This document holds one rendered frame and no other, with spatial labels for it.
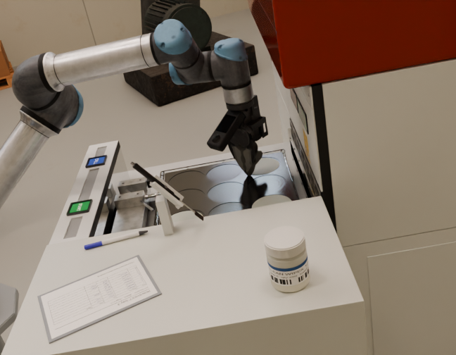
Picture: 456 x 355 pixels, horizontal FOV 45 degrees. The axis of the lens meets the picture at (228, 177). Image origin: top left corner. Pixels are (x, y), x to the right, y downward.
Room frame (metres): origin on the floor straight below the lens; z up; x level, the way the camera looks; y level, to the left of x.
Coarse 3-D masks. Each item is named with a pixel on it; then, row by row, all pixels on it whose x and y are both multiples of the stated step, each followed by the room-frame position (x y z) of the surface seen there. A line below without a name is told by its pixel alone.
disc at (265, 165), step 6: (258, 162) 1.38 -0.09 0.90; (264, 162) 1.37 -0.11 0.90; (270, 162) 1.37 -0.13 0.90; (276, 162) 1.36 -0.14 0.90; (258, 168) 1.34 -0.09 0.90; (264, 168) 1.33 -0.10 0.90; (270, 168) 1.33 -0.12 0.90; (276, 168) 1.32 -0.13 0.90; (252, 174) 1.31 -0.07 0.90; (258, 174) 1.31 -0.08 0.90
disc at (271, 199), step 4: (268, 196) 1.19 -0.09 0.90; (272, 196) 1.18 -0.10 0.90; (276, 196) 1.18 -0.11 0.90; (280, 196) 1.17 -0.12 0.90; (284, 196) 1.17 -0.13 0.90; (260, 200) 1.17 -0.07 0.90; (264, 200) 1.17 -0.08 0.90; (268, 200) 1.17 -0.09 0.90; (272, 200) 1.16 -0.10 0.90; (276, 200) 1.16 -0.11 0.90; (280, 200) 1.15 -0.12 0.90; (284, 200) 1.15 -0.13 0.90; (288, 200) 1.15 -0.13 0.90; (256, 204) 1.16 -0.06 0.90; (260, 204) 1.15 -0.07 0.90; (264, 204) 1.15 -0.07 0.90; (268, 204) 1.15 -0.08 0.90
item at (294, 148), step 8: (288, 128) 1.47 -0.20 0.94; (296, 144) 1.36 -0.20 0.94; (296, 152) 1.31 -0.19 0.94; (296, 160) 1.40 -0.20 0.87; (296, 168) 1.37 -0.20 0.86; (304, 168) 1.21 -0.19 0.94; (304, 176) 1.20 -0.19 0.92; (304, 184) 1.26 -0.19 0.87; (312, 184) 1.13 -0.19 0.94; (304, 192) 1.25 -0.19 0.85; (312, 192) 1.09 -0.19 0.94
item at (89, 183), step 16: (96, 144) 1.60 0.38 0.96; (112, 144) 1.58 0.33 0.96; (112, 160) 1.46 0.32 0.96; (80, 176) 1.39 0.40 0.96; (96, 176) 1.37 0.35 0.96; (80, 192) 1.29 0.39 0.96; (96, 192) 1.27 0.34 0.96; (64, 208) 1.22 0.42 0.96; (96, 208) 1.19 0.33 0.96; (64, 224) 1.14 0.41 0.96; (80, 224) 1.13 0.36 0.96; (64, 240) 1.07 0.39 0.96
